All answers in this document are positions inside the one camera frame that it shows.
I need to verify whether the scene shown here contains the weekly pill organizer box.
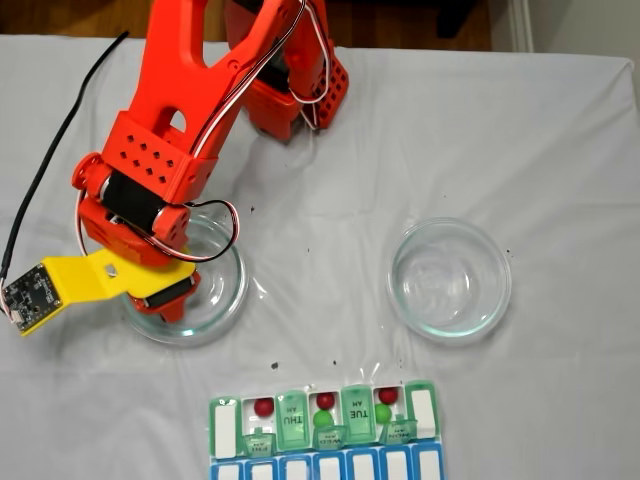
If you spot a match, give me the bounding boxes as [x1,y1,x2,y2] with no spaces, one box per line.
[207,379,446,480]

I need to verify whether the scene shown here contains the clear glass bowl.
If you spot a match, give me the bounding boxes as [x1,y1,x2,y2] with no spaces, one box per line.
[119,209,250,347]
[385,217,512,344]

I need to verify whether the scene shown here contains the white and red servo wire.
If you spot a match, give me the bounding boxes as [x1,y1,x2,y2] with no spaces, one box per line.
[182,199,241,264]

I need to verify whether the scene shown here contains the black camera cable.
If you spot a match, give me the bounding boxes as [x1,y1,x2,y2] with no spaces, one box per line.
[0,30,129,301]

